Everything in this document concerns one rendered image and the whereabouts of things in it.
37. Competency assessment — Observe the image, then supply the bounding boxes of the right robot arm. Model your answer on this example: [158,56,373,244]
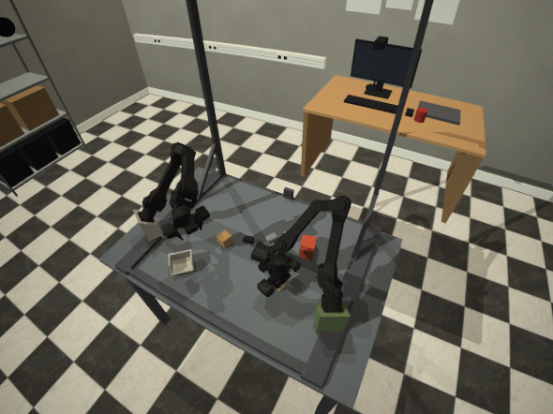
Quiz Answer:
[138,142,202,235]

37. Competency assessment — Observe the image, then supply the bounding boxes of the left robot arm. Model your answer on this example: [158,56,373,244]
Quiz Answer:
[251,196,351,313]

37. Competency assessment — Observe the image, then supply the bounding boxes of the small white block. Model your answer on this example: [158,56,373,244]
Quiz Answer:
[265,232,277,243]

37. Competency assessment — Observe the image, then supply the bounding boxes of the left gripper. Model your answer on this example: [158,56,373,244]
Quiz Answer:
[257,257,300,297]

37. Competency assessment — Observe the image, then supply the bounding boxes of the cream open-top stacking bin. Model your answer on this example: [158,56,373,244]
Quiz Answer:
[169,249,194,275]

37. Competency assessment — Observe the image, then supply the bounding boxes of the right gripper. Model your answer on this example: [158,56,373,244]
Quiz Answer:
[162,206,210,241]

